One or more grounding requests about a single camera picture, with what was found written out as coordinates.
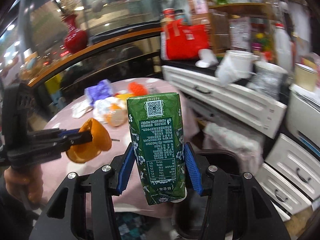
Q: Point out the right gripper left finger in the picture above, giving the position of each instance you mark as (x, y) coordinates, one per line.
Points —
(108, 181)

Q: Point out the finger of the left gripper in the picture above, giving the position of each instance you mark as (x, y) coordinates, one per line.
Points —
(72, 132)
(64, 144)

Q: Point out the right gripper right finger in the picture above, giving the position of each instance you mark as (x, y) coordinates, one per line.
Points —
(211, 181)

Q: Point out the orange peel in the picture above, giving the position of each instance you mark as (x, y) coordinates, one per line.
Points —
(101, 141)

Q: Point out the large white paper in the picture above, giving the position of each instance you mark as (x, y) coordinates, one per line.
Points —
(81, 108)

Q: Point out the purple plastic bag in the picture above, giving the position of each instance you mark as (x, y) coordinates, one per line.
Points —
(99, 92)

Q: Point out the green drink carton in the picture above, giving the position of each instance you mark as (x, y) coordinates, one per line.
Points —
(156, 129)

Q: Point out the orange foam fruit net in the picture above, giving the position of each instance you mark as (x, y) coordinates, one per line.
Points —
(137, 89)

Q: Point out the dark brown trash bin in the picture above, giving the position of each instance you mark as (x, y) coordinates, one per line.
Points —
(189, 213)

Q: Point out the person's left hand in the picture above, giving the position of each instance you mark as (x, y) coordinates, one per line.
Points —
(31, 181)

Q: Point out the pink polka dot tablecloth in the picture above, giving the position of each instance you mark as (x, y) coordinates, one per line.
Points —
(132, 199)

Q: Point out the lower white drawer unit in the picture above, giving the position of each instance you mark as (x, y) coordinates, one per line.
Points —
(290, 176)

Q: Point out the white drawer cabinet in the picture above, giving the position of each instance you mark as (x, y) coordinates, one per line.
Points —
(257, 110)

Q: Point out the red vase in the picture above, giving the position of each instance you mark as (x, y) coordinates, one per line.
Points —
(76, 39)

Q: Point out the wooden railing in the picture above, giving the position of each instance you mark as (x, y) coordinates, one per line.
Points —
(90, 51)

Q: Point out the silver foil bag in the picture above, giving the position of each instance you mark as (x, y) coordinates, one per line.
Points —
(267, 79)

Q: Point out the white paper cup stack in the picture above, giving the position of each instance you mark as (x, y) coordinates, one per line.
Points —
(235, 65)

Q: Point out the red tote bag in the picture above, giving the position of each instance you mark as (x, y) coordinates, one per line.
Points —
(182, 42)

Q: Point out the white plastic jug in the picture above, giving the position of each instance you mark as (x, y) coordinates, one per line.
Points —
(283, 47)

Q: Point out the wooden shelf rack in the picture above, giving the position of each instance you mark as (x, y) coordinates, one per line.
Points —
(221, 15)

